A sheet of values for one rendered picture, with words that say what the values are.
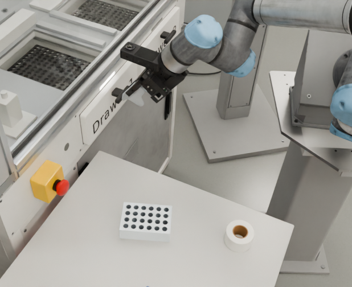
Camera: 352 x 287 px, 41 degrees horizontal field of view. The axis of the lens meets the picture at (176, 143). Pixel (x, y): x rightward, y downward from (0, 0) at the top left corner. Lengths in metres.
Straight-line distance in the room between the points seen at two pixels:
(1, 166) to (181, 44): 0.47
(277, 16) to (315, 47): 0.42
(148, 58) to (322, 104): 0.56
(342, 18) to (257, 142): 1.57
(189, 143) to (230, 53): 1.37
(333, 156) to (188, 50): 0.60
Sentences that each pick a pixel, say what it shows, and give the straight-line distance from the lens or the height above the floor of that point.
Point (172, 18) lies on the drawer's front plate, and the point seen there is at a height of 0.92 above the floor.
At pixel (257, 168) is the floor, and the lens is 2.40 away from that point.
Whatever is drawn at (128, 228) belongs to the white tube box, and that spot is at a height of 0.80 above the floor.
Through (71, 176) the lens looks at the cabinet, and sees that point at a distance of 1.38.
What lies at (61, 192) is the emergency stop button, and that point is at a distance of 1.15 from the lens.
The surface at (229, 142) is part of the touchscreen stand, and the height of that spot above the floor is 0.03.
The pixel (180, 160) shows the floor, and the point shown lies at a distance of 2.37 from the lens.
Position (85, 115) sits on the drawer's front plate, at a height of 0.93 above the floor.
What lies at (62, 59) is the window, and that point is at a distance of 1.14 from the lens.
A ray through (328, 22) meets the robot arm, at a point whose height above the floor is 1.29.
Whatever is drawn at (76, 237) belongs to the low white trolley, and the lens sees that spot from 1.22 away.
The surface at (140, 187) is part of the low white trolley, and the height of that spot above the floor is 0.76.
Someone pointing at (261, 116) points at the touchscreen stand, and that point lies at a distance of 2.61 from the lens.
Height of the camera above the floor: 1.79
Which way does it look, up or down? 47 degrees down
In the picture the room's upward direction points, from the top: 4 degrees clockwise
